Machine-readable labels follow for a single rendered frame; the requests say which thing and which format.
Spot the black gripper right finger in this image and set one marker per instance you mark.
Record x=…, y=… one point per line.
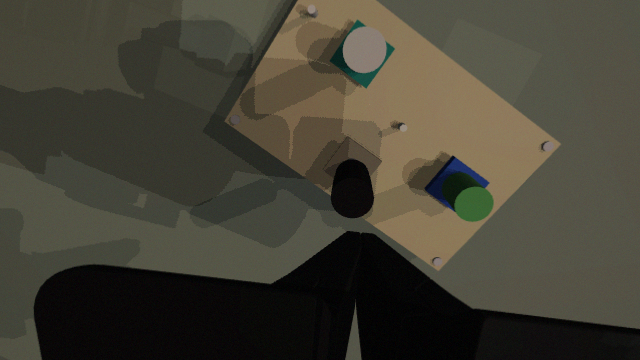
x=402, y=314

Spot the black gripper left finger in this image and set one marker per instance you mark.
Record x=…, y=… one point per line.
x=99, y=312

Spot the tan board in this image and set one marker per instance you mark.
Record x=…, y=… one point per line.
x=394, y=131

